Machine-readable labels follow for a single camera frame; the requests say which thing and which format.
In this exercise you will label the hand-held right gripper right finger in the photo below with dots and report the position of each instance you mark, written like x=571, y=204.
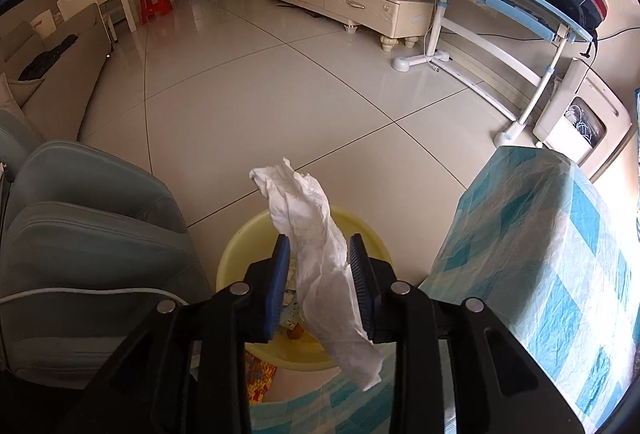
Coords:
x=357, y=279

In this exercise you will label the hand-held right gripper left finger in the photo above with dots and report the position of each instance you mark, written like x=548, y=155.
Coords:
x=272, y=286

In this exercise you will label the yellow plastic basin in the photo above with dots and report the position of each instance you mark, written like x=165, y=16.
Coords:
x=240, y=254

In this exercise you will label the white tissue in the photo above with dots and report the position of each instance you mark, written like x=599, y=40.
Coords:
x=310, y=234

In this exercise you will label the dark cloth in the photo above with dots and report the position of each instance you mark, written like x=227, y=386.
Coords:
x=45, y=58

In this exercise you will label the colourful patterned cloth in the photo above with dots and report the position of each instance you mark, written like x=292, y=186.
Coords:
x=260, y=379

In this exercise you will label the beige sofa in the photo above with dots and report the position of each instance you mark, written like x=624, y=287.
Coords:
x=65, y=78

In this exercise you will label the blue checkered tablecloth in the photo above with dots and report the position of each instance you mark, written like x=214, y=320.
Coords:
x=540, y=239

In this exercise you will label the pale teal chair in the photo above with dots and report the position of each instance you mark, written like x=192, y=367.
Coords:
x=90, y=239

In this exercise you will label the white air purifier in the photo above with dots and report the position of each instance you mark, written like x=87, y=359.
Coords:
x=565, y=133

